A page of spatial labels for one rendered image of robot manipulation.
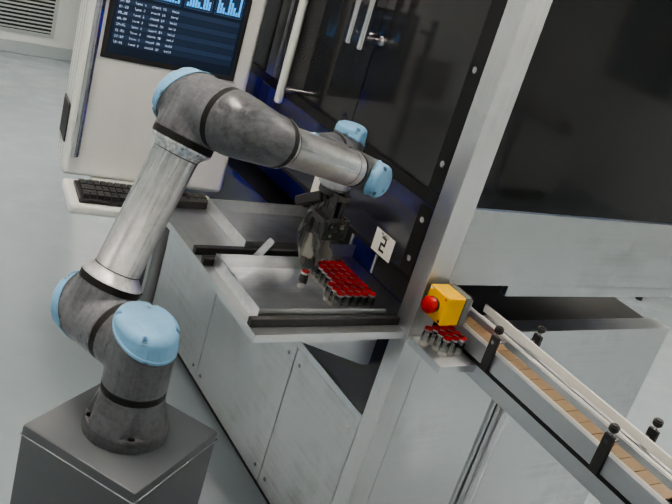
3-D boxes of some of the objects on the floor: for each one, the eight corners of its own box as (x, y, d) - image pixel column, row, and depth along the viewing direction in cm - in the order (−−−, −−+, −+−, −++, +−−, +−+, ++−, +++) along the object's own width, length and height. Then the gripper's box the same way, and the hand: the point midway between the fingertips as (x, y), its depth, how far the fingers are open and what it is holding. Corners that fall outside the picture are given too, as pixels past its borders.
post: (319, 587, 240) (612, -222, 163) (329, 603, 235) (635, -221, 158) (300, 591, 236) (589, -234, 159) (309, 608, 232) (612, -233, 154)
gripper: (325, 194, 189) (300, 278, 196) (364, 197, 194) (338, 278, 202) (308, 179, 195) (284, 260, 203) (346, 182, 201) (322, 262, 209)
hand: (308, 259), depth 204 cm, fingers closed
